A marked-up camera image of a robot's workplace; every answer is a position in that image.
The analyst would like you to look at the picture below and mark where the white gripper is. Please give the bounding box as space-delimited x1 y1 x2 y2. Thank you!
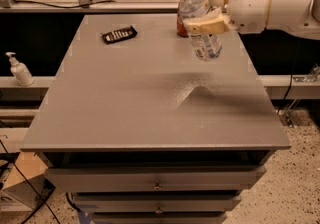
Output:
184 0 270 34

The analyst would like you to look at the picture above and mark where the clear plastic water bottle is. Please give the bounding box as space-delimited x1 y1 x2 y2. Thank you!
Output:
178 0 222 61

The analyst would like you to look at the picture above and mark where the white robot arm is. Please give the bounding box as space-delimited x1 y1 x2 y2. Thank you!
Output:
184 0 320 40

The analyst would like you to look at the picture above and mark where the white pump dispenser bottle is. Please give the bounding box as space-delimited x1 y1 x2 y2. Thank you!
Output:
6 52 34 87

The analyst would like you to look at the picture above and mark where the red soda can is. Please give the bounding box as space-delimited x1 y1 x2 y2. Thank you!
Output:
176 13 188 37

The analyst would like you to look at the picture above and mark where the black snack tray packet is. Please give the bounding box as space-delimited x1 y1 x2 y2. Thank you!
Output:
102 26 138 44

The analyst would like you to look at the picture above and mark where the grey drawer cabinet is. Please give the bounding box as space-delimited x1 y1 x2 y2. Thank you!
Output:
23 14 290 224

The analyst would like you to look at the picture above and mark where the cardboard box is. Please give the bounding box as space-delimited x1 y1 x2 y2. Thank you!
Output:
0 152 47 212

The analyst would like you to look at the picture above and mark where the black cable on ledge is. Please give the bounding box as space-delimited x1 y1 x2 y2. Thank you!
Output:
13 0 116 10

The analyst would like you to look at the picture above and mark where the black floor cable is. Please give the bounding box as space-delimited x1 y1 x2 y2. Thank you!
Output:
0 139 63 224

